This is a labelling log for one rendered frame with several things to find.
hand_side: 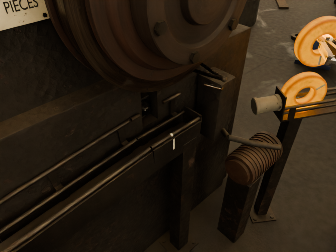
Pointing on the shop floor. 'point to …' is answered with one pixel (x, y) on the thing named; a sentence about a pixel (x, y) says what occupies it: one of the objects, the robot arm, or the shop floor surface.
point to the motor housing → (245, 183)
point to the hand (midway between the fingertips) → (323, 37)
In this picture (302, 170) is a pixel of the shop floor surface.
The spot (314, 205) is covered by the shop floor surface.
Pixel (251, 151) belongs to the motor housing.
